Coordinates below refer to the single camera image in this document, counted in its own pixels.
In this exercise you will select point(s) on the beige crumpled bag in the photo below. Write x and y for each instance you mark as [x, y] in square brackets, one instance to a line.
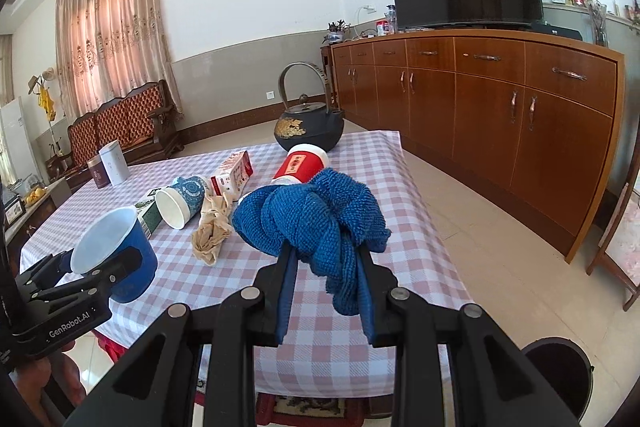
[212, 232]

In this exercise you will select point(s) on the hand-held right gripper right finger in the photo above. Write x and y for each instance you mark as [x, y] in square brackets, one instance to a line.
[366, 307]

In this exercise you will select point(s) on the small picture frame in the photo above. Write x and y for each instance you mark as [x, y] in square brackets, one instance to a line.
[15, 211]

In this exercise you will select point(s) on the brown tin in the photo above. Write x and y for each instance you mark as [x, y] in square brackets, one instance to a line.
[97, 174]

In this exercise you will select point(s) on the black set-top box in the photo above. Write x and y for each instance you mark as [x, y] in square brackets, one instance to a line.
[557, 31]

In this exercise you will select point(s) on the person's left hand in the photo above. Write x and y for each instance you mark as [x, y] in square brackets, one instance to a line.
[37, 379]

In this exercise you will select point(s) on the red and white carton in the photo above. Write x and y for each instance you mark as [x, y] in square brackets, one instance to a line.
[232, 174]

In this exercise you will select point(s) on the wooden sideboard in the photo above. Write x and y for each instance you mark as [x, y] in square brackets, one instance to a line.
[500, 132]

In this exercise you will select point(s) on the blue knitted cloth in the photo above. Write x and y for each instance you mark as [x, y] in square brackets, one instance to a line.
[310, 217]

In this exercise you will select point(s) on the white tin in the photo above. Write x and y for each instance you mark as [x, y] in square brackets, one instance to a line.
[114, 162]

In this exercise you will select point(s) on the red paper cup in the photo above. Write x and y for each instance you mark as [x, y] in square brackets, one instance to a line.
[300, 164]

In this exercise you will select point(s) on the blue plastic cup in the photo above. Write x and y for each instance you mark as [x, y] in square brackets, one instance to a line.
[137, 257]

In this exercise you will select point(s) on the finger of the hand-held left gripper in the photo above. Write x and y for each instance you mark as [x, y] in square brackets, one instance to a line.
[47, 269]
[112, 272]

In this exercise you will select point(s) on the dark green carton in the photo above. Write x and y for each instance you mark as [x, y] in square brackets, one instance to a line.
[150, 219]

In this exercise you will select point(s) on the glass vase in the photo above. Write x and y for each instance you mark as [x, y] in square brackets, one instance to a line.
[598, 24]

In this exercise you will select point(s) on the black trash bin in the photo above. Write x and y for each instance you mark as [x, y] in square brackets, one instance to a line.
[560, 372]

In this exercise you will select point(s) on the blue patterned paper cup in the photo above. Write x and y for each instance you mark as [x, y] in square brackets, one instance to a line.
[187, 202]

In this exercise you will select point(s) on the wooden upholstered sofa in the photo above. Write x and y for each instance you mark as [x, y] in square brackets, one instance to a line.
[125, 122]

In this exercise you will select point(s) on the small potted plant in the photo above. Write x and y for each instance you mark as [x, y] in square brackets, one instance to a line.
[336, 33]

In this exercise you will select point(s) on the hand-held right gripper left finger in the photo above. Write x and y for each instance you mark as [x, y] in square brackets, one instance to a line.
[283, 304]

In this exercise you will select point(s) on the black cast iron teapot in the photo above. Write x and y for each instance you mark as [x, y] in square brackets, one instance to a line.
[310, 132]

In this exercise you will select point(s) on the pink embroidered curtain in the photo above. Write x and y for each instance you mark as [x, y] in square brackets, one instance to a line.
[115, 32]

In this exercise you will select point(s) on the patterned floor rug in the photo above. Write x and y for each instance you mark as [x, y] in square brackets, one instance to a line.
[310, 407]

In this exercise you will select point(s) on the bowl of fruit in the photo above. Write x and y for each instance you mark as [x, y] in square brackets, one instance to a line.
[35, 197]

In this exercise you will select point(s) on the wooden chair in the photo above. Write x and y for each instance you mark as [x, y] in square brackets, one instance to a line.
[617, 237]

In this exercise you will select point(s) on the white refrigerator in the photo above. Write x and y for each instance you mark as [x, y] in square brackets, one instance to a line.
[17, 142]

